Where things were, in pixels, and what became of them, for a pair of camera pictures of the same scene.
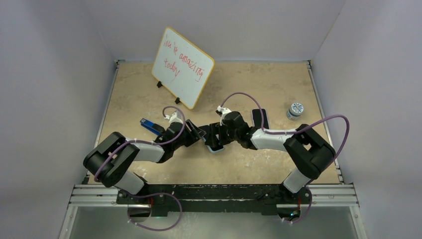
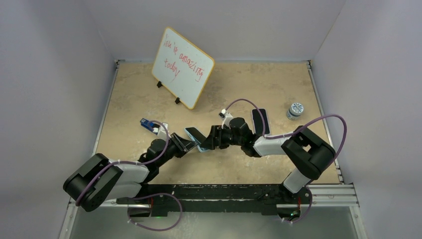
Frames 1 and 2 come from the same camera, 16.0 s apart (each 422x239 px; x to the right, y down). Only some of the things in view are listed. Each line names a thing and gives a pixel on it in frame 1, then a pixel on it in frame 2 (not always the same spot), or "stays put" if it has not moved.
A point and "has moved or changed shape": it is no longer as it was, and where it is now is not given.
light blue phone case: [212, 150] has moved or changed shape
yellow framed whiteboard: [182, 67] stays put
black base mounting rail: [167, 198] stays put
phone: [257, 118] stays put
